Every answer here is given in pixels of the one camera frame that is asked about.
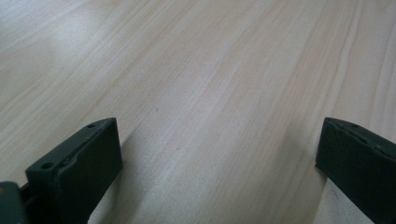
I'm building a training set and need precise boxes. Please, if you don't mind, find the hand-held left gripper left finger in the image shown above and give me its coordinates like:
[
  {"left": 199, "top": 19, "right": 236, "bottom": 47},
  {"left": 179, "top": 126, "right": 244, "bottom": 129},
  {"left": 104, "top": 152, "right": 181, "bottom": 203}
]
[{"left": 26, "top": 117, "right": 123, "bottom": 224}]

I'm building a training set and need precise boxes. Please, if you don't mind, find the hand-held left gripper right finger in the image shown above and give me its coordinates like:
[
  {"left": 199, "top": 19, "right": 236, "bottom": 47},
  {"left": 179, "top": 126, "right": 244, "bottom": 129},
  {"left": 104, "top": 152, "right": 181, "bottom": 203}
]
[{"left": 315, "top": 117, "right": 396, "bottom": 224}]

